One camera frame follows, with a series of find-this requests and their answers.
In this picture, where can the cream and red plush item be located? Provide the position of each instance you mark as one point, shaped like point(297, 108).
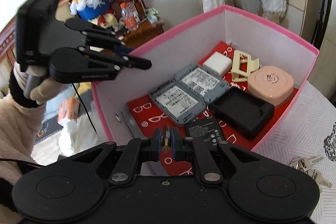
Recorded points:
point(105, 20)

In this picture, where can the grey portable router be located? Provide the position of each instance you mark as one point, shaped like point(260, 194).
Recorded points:
point(202, 82)
point(176, 103)

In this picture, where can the black battery charger cradle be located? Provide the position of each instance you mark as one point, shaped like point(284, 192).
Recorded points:
point(223, 111)

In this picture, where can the white patterned tablecloth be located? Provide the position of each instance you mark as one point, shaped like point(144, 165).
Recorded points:
point(302, 121)

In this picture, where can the silver key bunch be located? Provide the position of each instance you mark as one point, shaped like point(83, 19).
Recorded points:
point(302, 163)

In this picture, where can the orange white packet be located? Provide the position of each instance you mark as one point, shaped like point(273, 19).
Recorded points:
point(68, 111)

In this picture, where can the brass key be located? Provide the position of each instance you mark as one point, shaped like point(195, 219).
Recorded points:
point(166, 148)

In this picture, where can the wooden side table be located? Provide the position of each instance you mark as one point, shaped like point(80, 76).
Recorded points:
point(141, 32)

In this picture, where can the red plaid basket bag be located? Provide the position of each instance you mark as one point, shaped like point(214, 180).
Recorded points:
point(131, 1)

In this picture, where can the white plastic bag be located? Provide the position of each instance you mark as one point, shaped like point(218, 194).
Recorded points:
point(76, 140)

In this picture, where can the red printed card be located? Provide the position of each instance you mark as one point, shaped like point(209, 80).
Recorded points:
point(143, 119)

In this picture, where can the orange drink bottle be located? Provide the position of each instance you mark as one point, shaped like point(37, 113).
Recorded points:
point(129, 18)

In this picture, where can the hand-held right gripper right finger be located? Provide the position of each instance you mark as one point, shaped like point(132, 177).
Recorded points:
point(174, 145)

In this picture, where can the pink round case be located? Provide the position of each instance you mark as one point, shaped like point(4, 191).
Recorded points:
point(270, 85)

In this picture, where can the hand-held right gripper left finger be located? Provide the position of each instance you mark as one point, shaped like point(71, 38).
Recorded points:
point(157, 145)

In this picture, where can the cream hair claw clip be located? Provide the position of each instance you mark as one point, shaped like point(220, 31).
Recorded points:
point(237, 74)

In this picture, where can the small green white packets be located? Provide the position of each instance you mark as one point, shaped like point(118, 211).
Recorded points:
point(152, 16)

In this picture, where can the white charger adapter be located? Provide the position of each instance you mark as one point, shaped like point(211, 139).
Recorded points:
point(218, 62)

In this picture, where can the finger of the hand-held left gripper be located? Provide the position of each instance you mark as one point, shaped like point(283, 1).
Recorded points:
point(105, 39)
point(126, 61)

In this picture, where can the person's left forearm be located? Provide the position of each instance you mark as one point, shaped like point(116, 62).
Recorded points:
point(15, 129)

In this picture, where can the black battery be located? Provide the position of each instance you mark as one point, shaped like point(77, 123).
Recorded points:
point(203, 132)

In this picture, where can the pink cardboard box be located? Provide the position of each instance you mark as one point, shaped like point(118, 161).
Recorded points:
point(183, 40)

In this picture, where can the person's left hand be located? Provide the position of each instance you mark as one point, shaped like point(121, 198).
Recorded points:
point(44, 90)

